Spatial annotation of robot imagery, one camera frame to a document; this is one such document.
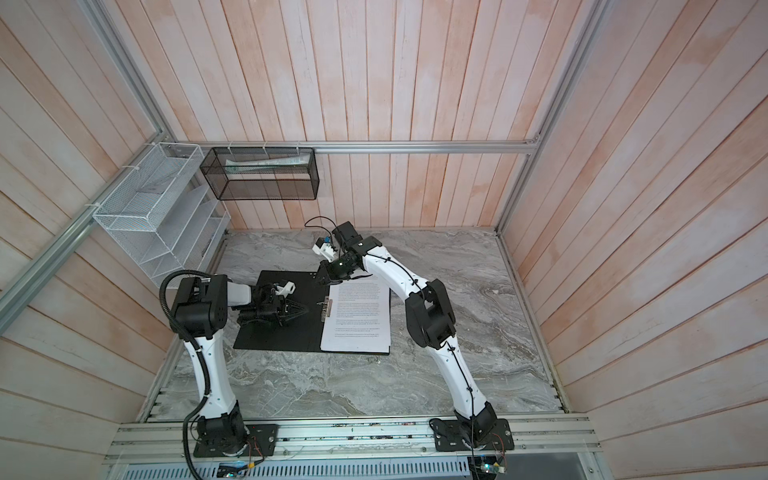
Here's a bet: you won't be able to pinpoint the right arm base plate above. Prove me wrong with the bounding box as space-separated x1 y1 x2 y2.
428 418 515 452

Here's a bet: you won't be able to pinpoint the aluminium frame bar left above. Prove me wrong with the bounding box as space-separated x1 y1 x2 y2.
1 131 169 333

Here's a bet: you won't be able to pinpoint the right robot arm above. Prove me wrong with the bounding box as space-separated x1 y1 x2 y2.
312 222 498 449

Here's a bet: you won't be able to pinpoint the white wire mesh shelf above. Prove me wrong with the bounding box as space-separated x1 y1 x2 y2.
94 143 230 285

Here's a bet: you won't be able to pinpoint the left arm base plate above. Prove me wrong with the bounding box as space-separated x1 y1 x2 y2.
193 420 279 458

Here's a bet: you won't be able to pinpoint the aluminium frame bar back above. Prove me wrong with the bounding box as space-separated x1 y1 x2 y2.
197 140 539 154

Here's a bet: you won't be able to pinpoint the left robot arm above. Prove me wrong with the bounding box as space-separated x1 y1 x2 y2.
159 269 307 456

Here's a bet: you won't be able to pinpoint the blue folder black inside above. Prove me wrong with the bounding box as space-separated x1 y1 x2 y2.
232 269 392 356

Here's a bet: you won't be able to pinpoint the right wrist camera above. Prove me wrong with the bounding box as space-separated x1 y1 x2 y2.
312 236 337 262

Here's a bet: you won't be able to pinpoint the black mesh basket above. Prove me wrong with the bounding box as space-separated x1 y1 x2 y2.
201 146 320 201

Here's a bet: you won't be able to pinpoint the aluminium frame bar right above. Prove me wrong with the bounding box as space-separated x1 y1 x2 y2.
495 0 613 236

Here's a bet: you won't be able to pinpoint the papers in black basket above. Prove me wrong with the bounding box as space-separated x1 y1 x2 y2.
224 154 311 175

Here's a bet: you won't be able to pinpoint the printed paper sheet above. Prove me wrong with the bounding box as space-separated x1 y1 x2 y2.
320 277 391 354

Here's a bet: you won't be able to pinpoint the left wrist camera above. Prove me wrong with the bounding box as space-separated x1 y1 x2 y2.
274 281 296 297

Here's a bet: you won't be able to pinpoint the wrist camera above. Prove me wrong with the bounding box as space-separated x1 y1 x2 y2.
274 281 296 297
312 236 337 262

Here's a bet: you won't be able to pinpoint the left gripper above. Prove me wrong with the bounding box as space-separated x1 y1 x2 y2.
239 296 309 328

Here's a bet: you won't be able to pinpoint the black corrugated cable conduit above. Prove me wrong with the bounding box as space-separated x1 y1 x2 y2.
158 269 217 480

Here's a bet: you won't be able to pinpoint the aluminium frame bar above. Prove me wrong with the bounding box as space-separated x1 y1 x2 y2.
495 0 613 236
197 140 539 154
1 131 169 333

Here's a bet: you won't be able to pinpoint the aluminium front rail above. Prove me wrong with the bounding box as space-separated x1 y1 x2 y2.
104 414 602 464

